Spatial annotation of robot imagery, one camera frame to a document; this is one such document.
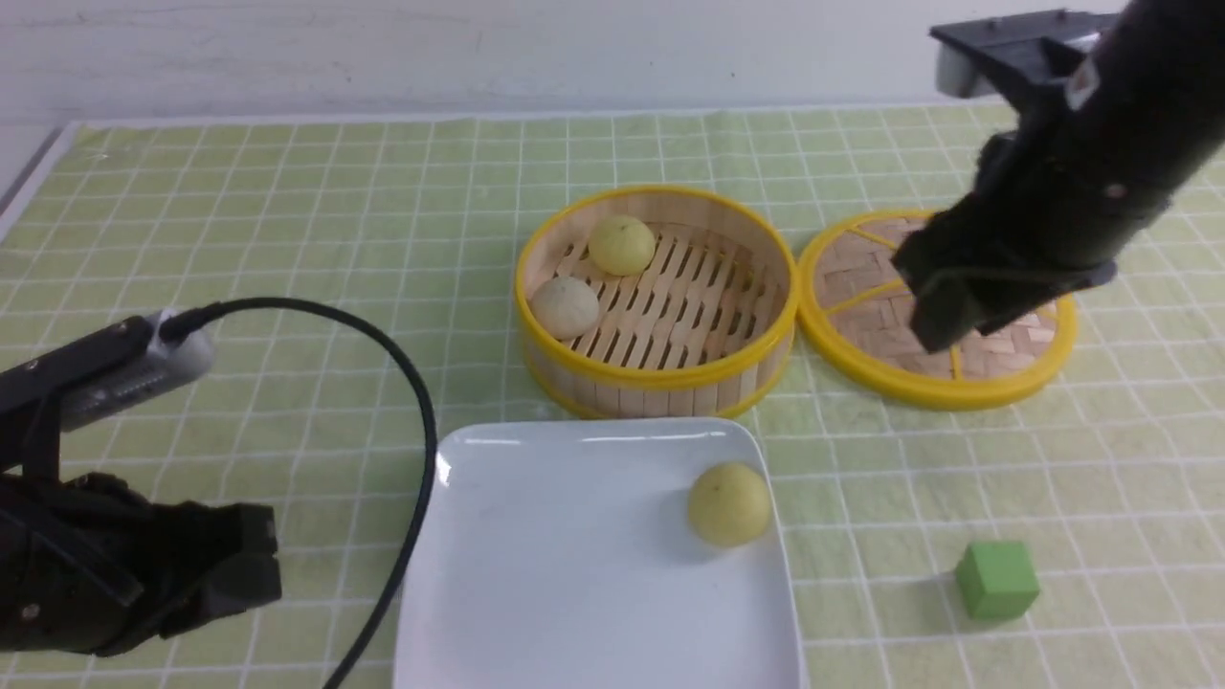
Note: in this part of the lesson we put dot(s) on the green cube block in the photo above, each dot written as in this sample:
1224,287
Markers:
997,580

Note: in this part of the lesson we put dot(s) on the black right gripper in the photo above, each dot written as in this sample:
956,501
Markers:
1052,205

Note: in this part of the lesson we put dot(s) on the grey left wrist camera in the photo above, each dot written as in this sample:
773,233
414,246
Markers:
107,371

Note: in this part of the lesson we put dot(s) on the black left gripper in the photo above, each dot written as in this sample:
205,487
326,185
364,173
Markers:
90,567

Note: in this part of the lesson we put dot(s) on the green checkered tablecloth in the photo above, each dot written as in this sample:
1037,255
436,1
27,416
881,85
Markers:
1112,476

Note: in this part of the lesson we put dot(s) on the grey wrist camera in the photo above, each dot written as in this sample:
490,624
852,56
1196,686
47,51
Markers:
1013,55
107,371

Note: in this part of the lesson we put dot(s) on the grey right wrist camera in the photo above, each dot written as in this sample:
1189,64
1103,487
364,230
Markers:
1013,55

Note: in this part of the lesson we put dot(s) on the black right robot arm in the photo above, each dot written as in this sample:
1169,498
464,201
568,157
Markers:
1163,58

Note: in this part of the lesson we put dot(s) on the pale beige steamed bun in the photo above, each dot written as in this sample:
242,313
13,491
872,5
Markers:
565,308

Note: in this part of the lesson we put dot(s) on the bamboo steamer basket yellow rim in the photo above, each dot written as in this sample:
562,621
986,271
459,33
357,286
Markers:
706,329

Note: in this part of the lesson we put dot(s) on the woven bamboo steamer lid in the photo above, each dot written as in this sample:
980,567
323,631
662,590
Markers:
854,309

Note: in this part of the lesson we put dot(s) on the white square plate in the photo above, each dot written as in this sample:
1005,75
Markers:
559,555

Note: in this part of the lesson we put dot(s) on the yellow steamed bun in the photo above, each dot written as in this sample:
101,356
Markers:
622,245
729,505

